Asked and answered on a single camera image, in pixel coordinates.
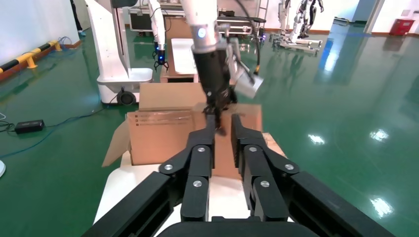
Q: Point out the silver humanoid robot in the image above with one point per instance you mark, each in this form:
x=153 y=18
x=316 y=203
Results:
x=306 y=16

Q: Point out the yellow black floor barrier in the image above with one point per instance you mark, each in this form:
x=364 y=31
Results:
x=31 y=60

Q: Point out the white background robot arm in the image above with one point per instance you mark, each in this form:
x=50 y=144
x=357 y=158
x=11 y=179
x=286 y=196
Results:
x=158 y=29

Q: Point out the white background robot body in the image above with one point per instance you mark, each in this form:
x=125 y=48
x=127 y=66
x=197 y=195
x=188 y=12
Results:
x=111 y=49

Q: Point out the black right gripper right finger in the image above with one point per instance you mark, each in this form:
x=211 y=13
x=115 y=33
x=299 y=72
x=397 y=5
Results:
x=265 y=183

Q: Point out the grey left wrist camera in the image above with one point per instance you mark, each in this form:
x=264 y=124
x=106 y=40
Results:
x=247 y=83

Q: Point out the white background table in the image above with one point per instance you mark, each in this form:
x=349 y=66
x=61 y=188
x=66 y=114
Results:
x=183 y=55

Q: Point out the white humanoid robot legs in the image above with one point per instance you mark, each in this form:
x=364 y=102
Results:
x=284 y=13

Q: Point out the black power adapter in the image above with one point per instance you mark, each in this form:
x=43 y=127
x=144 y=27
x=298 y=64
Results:
x=29 y=126

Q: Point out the upright brown cardboard box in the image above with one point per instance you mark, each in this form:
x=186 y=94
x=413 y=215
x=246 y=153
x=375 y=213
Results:
x=178 y=27

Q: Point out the big open cardboard box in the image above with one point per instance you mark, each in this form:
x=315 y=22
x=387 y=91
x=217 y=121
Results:
x=157 y=130

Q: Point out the long black flight case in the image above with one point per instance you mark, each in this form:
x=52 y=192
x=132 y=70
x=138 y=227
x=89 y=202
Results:
x=237 y=26

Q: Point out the small brown cardboard box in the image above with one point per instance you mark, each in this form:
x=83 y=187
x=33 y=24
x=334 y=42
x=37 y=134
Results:
x=248 y=117

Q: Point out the grey humanoid robot stand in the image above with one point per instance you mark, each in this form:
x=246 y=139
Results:
x=301 y=44

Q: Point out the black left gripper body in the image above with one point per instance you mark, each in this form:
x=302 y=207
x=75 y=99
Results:
x=214 y=75

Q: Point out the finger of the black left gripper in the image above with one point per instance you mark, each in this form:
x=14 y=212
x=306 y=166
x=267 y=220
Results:
x=220 y=122
x=209 y=109

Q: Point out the white round floor base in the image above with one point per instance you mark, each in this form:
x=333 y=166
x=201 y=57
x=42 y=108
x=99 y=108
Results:
x=2 y=168

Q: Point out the red cabinet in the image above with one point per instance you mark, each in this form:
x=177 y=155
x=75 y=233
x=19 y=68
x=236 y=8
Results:
x=402 y=27

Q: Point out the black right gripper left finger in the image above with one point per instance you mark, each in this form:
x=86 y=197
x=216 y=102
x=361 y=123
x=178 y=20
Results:
x=193 y=183

